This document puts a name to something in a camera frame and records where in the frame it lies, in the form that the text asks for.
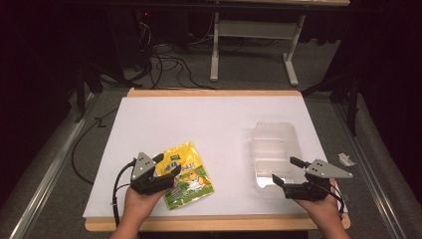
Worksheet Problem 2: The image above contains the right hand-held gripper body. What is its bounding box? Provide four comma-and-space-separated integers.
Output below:
282, 158, 354, 202

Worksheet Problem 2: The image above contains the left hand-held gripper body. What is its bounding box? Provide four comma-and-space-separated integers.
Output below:
129, 151, 176, 196

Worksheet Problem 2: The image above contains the yellow snack bag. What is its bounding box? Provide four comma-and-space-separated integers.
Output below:
154, 141, 215, 211

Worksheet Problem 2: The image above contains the clear plastic container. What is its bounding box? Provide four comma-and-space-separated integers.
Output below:
250, 120, 308, 196

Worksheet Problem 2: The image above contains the person's right hand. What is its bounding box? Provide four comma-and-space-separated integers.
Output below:
295, 178, 343, 224

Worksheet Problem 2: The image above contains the person's left hand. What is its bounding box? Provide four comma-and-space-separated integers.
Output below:
123, 186, 167, 224

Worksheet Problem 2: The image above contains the crumpled white paper scrap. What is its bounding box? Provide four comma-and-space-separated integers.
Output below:
337, 152, 357, 167

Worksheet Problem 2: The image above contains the white paper sheet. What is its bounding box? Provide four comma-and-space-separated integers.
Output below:
83, 96, 348, 219

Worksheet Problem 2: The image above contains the black stand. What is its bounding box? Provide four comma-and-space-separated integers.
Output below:
301, 66, 362, 136
73, 59, 104, 123

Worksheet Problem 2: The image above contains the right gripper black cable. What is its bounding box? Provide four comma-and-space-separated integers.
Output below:
317, 180, 346, 214

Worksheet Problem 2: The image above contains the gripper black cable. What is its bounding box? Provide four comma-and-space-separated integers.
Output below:
111, 157, 137, 227
317, 180, 346, 214

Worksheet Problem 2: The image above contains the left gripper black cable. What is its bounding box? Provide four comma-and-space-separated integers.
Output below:
111, 157, 137, 227

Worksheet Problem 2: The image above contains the aluminium floor rail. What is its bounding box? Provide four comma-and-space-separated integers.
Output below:
9, 93, 101, 239
332, 103, 404, 239

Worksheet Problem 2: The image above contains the black floor cable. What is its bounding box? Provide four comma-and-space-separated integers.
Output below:
71, 108, 119, 185

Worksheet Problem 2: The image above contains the tangle of black cables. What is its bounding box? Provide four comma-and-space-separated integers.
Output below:
132, 9, 217, 91

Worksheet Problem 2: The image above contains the white metal desk frame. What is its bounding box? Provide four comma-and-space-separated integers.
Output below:
209, 11, 307, 88

